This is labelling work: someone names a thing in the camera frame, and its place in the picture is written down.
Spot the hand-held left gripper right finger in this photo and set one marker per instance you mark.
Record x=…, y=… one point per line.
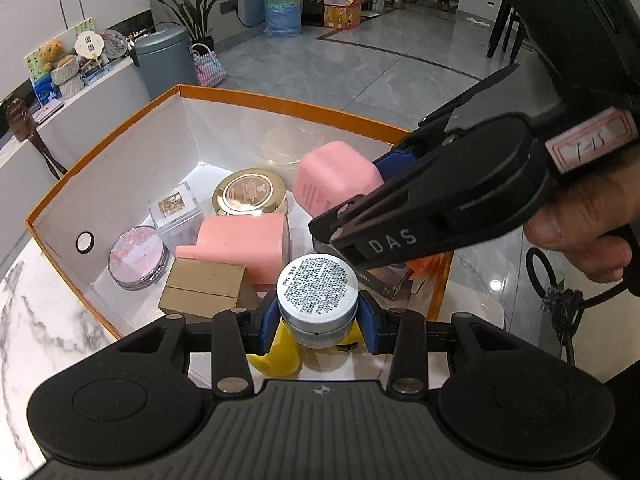
x=368, y=325

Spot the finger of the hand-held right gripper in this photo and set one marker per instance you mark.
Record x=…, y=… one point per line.
x=395, y=162
x=400, y=230

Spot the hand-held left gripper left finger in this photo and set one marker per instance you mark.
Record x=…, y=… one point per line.
x=262, y=322

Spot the silver cream jar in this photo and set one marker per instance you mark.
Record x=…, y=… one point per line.
x=317, y=285

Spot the pink pump bottle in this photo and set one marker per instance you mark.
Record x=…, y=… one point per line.
x=330, y=175

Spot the brown cardboard box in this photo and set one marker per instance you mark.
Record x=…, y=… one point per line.
x=200, y=285

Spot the pink cylinder container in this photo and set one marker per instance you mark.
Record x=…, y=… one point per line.
x=240, y=245

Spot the gold round compact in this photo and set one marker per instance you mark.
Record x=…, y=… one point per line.
x=250, y=192

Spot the pink floral round compact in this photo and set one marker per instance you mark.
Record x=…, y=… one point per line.
x=137, y=257

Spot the clear cube box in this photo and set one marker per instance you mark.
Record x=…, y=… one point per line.
x=175, y=210

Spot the orange cardboard box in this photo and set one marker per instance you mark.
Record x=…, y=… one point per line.
x=125, y=160

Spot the person's right hand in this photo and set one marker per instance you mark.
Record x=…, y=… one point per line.
x=575, y=210

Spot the dark dining chair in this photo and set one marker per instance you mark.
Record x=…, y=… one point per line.
x=505, y=25

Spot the printed cardboard carton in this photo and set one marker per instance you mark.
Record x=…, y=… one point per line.
x=342, y=10

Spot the blue water jug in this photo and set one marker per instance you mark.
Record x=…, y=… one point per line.
x=282, y=12

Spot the pink woven bag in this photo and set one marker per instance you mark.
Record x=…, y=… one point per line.
x=209, y=66

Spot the long-leaf potted plant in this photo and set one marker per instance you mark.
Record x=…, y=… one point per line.
x=197, y=7

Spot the grey trash bin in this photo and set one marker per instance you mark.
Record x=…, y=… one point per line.
x=162, y=65

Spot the blue flat box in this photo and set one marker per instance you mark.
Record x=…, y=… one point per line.
x=95, y=76

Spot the notebook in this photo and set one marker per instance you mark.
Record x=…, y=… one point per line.
x=50, y=107

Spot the grey woven basket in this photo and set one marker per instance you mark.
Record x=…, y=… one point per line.
x=70, y=88
x=67, y=69

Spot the patterned round fan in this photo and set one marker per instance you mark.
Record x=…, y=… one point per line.
x=116, y=42

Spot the brown leather bag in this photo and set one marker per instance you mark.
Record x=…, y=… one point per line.
x=20, y=120

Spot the white hand fan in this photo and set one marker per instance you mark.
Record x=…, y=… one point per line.
x=90, y=45

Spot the green bamboo poster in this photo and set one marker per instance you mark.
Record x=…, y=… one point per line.
x=35, y=67

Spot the brown teddy bear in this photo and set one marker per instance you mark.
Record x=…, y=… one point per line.
x=51, y=52

